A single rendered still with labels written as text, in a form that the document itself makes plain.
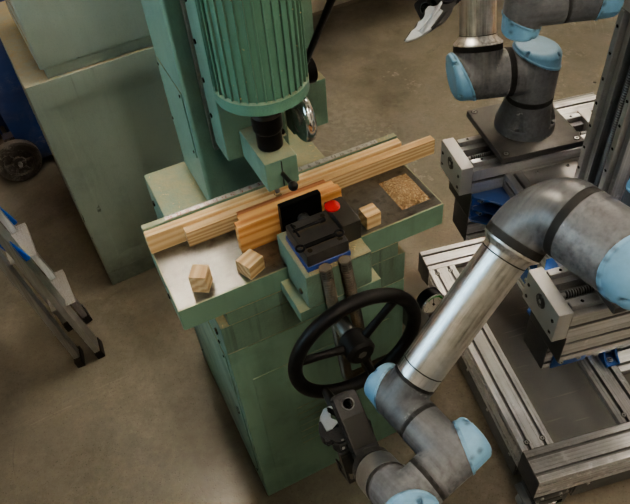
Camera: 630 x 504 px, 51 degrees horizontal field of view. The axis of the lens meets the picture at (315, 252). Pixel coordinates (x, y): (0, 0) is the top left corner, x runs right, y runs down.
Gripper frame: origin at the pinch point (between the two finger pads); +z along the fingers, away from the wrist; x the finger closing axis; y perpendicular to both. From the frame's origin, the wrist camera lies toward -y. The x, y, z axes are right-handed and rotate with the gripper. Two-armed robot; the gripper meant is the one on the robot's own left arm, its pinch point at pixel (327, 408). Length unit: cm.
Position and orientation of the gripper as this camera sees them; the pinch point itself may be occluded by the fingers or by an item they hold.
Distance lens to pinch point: 129.7
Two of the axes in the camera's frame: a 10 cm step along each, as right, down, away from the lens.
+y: 2.8, 9.1, 3.0
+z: -3.5, -2.0, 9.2
